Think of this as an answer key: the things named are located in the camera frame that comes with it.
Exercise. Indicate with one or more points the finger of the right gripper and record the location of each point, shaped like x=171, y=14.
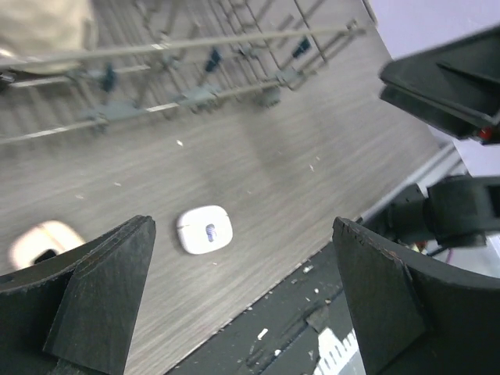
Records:
x=453, y=87

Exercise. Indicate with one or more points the white charging case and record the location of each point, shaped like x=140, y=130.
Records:
x=204, y=229

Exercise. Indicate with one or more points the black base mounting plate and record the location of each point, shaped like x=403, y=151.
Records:
x=279, y=333

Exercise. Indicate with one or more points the white slotted cable duct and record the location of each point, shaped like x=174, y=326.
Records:
x=334, y=353

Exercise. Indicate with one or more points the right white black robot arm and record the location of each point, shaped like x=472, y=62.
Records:
x=457, y=211

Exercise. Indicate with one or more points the cream white mug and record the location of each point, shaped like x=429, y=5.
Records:
x=43, y=28

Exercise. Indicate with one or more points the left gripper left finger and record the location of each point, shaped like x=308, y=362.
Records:
x=75, y=313

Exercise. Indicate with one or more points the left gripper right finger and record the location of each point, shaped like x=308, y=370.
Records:
x=413, y=314

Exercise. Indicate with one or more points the grey wire dish rack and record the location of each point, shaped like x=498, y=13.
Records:
x=161, y=57

